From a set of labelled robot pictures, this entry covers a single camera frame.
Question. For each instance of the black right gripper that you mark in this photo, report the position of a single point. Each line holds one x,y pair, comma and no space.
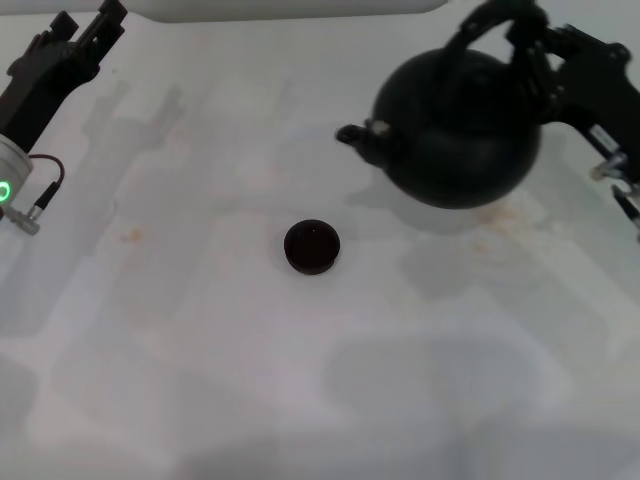
600,85

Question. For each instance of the black round teapot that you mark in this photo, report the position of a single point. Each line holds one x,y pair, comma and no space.
450,145

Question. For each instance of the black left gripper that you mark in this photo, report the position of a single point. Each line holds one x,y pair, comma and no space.
40,82

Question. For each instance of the white rounded robot base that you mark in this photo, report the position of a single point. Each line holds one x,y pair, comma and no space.
300,10

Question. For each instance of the dark round teacup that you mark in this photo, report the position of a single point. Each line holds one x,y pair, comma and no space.
312,247

